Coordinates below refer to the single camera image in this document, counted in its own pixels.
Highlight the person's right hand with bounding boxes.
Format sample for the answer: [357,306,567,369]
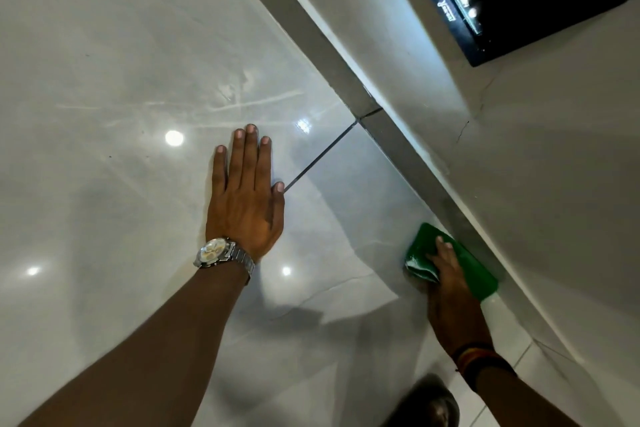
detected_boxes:
[425,236,494,358]

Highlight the person's left hand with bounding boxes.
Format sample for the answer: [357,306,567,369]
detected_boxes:
[205,124,286,263]

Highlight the green cleaning cloth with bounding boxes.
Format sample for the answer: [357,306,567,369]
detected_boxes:
[404,223,500,302]

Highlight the person's left forearm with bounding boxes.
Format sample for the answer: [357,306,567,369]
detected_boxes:
[17,262,251,427]

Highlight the person's right forearm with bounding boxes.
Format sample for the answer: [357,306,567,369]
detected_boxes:
[474,367,582,427]

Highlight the silver metal wristwatch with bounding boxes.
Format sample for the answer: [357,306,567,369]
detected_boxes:
[193,237,256,285]

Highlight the multicoloured thread wristband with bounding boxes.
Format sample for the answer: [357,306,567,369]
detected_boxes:
[451,342,503,373]

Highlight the black wristband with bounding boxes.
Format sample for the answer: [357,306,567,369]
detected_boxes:
[462,356,519,392]

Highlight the grey skirting strip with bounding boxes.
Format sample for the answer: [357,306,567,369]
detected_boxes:
[220,0,588,365]

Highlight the person's foot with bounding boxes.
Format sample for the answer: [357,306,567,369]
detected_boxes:
[382,374,461,427]

